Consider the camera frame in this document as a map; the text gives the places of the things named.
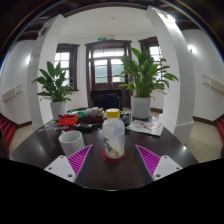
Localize white wall unit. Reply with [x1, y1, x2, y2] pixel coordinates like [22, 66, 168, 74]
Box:
[202, 74, 224, 94]
[1, 84, 23, 103]

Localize small potted leafy plant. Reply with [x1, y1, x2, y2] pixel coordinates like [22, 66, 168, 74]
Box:
[32, 60, 76, 120]

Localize grey ball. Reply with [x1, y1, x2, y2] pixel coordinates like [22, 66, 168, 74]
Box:
[121, 113, 133, 126]

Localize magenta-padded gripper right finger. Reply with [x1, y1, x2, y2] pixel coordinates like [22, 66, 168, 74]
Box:
[134, 143, 184, 182]

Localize narrow dark-framed window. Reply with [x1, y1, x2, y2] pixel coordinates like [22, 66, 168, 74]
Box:
[138, 36, 164, 65]

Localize black remote control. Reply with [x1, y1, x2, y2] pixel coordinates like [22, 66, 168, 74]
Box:
[74, 123, 103, 132]

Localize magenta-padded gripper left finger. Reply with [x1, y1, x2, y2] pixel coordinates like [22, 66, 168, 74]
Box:
[43, 143, 94, 184]

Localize dark wooden glazed door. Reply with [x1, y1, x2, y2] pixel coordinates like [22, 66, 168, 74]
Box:
[85, 39, 133, 108]

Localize wall lamp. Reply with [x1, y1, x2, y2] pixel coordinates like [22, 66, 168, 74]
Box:
[188, 44, 198, 56]

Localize wide dark-framed window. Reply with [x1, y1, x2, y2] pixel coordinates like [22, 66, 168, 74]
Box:
[54, 43, 80, 92]

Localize printed paper leaflet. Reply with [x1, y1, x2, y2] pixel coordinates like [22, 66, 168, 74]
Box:
[125, 119, 165, 137]

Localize white speckled mug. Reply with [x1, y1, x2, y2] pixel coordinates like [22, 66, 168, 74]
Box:
[58, 130, 86, 157]

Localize red box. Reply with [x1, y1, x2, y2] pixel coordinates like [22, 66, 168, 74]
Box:
[58, 113, 80, 127]

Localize red carpeted staircase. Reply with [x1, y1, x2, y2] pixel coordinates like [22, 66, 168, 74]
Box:
[0, 113, 18, 149]
[216, 118, 224, 143]

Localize large potted leafy plant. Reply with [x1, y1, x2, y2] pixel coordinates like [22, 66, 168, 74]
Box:
[118, 47, 180, 120]

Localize black chair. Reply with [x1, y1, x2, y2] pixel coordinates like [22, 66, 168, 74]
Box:
[90, 88, 123, 112]

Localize clear bottle with yellow cap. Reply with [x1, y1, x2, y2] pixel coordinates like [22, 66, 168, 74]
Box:
[101, 108, 126, 160]

